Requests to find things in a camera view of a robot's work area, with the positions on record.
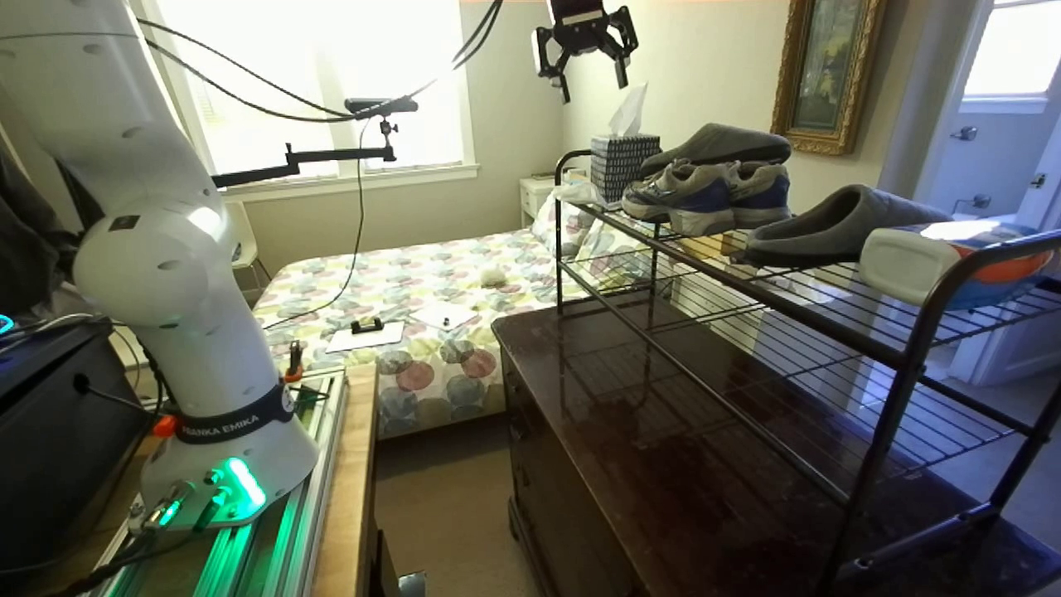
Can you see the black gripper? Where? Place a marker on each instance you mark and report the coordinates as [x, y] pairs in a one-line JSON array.
[[579, 39]]

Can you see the grey blue sneaker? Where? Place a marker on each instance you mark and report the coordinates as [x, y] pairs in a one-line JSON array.
[[673, 203], [766, 193]]

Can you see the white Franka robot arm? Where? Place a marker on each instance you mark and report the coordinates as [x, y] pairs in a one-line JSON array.
[[167, 277]]

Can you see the white pulled-up tissue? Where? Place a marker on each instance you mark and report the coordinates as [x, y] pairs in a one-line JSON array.
[[630, 111]]

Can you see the black white patterned tissue box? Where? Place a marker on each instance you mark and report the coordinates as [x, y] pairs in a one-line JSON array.
[[622, 165]]

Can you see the dark grey slipper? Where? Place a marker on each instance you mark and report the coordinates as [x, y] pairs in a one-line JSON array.
[[831, 228], [716, 145]]

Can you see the gold framed picture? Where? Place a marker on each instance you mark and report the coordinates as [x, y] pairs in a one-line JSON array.
[[825, 67]]

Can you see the small white object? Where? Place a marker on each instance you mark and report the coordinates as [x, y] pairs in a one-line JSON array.
[[491, 277]]

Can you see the bright window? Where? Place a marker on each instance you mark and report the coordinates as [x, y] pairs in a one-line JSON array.
[[319, 67]]

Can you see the white paper sheet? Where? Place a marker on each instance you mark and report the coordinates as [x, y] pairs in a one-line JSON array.
[[382, 339], [452, 316]]

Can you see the bed with floral bedspread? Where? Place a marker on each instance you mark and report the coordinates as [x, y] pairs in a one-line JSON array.
[[441, 366]]

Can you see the white wipes container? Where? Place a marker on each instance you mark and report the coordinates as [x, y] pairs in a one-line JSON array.
[[915, 260]]

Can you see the white panel door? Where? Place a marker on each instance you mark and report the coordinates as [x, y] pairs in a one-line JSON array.
[[997, 145]]

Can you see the small red-brown tool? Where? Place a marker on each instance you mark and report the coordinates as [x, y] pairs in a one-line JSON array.
[[293, 363]]

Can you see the dark wooden dresser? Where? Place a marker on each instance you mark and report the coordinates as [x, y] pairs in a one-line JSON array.
[[665, 476]]

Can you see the black metal shoe rack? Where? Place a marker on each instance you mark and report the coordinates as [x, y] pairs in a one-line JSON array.
[[905, 366]]

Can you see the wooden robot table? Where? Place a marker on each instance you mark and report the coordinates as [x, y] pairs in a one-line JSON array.
[[348, 499]]

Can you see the grey round object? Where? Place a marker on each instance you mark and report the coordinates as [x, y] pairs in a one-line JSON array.
[[410, 586]]

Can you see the aluminium mounting plate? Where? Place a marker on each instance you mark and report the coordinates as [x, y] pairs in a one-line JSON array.
[[277, 533]]

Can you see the black equipment case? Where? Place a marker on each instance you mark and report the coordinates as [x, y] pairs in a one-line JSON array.
[[55, 442]]

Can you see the black stereo camera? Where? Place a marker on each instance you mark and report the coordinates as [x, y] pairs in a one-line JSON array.
[[382, 106]]

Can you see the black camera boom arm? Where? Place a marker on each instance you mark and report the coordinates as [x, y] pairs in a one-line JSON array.
[[298, 156]]

